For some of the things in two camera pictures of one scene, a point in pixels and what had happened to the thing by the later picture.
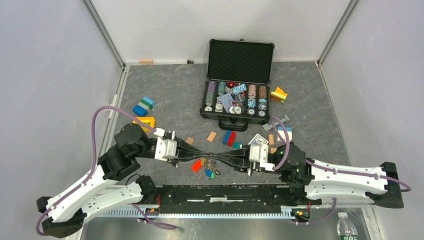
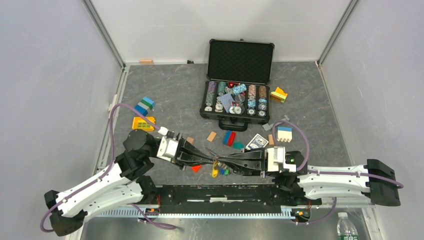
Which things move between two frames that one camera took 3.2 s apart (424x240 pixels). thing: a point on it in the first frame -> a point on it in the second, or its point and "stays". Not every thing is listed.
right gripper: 237,158 -> 250,168
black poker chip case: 237,90 stays
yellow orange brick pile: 278,95 stays
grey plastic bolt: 266,127 stays
